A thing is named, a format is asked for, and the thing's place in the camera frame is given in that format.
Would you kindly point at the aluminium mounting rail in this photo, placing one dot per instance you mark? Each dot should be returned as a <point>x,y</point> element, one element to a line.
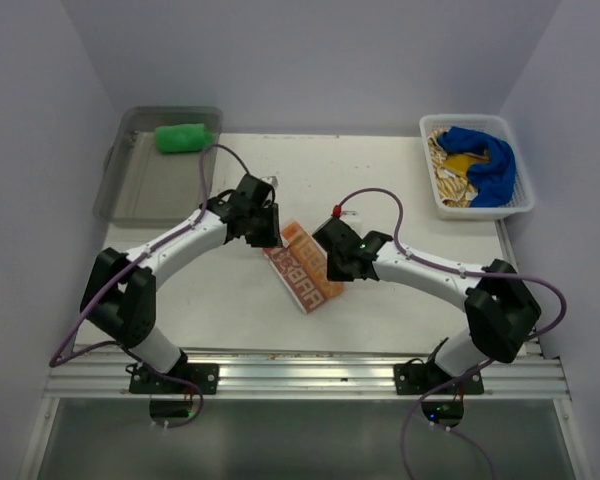
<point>309,375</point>

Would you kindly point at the white perforated plastic basket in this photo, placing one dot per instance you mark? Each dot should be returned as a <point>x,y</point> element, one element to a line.
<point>522,200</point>

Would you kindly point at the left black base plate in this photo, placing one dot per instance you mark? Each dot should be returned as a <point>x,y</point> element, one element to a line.
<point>188,378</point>

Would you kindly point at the blue cloth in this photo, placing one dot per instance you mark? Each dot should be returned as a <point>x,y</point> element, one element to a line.
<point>495,179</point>

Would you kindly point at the clear grey plastic bin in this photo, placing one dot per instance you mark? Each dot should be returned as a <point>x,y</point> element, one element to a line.
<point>144,188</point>

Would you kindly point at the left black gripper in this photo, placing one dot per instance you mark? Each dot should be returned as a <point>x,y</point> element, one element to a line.
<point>272,237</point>

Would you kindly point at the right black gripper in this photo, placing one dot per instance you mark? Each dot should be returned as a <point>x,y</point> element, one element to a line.
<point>336,275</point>

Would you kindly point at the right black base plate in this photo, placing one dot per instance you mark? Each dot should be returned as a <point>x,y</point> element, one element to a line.
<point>417,378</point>

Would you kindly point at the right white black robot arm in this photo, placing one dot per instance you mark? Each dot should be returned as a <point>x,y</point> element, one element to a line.
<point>500,310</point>

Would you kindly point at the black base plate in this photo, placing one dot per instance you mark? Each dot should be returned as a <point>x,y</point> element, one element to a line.
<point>417,378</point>
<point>188,378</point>

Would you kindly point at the green microfiber towel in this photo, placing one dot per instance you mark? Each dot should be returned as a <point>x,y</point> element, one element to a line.
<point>182,138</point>

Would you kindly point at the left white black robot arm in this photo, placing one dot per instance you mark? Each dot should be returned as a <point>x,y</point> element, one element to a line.
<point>121,294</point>

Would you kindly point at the yellow striped cloth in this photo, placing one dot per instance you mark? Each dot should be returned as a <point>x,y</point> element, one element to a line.
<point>451,172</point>

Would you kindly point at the printed patterned towel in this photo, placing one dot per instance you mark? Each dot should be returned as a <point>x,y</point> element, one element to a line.
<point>301,265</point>

